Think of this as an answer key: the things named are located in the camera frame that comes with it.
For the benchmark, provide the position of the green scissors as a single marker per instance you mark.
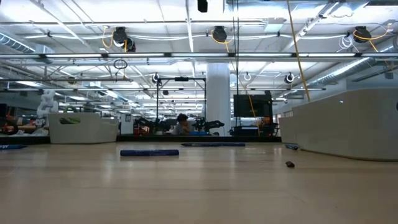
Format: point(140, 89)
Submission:
point(73, 120)

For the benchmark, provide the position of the person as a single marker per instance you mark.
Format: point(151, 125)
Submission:
point(183, 126)

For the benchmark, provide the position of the white pillar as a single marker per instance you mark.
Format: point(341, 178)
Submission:
point(217, 99)

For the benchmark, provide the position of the black monitor screen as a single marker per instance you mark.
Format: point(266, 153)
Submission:
point(253, 105)

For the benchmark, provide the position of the small round ceiling reel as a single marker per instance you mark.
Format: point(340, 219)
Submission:
point(247, 76)
point(289, 77)
point(155, 77)

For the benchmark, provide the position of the small black piece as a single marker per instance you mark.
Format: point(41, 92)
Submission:
point(290, 164)

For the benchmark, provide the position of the white robot figure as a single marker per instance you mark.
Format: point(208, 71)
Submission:
point(46, 105)

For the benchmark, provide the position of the black gantry frame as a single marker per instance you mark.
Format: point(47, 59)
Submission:
point(157, 99)

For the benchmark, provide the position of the silver air duct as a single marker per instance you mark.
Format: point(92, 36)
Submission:
point(342, 73)

